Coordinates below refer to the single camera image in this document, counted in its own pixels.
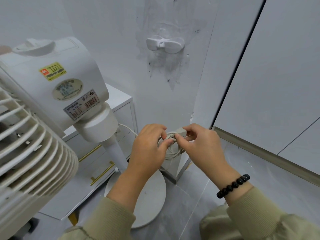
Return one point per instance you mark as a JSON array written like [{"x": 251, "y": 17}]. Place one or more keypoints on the person's right hand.
[{"x": 207, "y": 152}]

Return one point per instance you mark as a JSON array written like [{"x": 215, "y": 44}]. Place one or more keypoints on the person's left hand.
[{"x": 146, "y": 149}]

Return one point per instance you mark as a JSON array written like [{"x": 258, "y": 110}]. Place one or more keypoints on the white nightstand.
[{"x": 117, "y": 97}]

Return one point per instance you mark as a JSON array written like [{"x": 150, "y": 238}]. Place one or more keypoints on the white fan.
[{"x": 75, "y": 72}]

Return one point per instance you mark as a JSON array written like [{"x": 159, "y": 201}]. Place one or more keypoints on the person's right forearm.
[{"x": 262, "y": 217}]

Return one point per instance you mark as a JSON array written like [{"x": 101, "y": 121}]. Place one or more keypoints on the person's left forearm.
[{"x": 117, "y": 212}]

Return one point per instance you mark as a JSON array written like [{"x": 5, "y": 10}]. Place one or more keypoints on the person's right leg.
[{"x": 215, "y": 224}]

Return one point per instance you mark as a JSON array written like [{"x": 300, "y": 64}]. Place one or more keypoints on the white wardrobe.
[{"x": 275, "y": 84}]

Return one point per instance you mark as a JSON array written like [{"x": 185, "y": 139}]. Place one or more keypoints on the white wall hook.
[{"x": 172, "y": 46}]

